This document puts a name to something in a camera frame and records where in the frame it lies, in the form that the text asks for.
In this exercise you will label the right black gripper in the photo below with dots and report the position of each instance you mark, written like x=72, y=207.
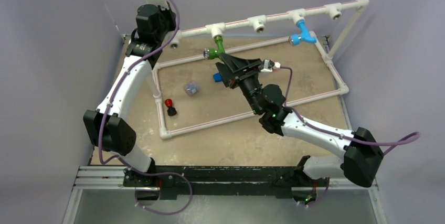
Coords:
x=237, y=66

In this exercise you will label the green water faucet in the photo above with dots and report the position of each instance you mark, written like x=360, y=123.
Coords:
x=214, y=53

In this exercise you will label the white PVC pipe frame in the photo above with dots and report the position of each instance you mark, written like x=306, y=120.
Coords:
x=258, y=23

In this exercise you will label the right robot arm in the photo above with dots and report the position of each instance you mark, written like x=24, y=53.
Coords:
x=358, y=155

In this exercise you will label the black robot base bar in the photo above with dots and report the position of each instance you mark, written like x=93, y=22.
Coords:
x=281, y=182

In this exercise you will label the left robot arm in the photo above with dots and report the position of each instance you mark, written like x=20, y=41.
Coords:
x=106, y=125

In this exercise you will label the blue water faucet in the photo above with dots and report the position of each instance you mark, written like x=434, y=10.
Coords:
x=304, y=35

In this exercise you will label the blue cube block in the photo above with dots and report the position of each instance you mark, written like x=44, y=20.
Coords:
x=217, y=77

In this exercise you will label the red and black knob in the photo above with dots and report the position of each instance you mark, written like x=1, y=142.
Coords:
x=171, y=111

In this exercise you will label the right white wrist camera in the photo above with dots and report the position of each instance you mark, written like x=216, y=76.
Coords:
x=268, y=66

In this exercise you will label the aluminium table frame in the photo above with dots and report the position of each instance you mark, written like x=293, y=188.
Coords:
x=99, y=196

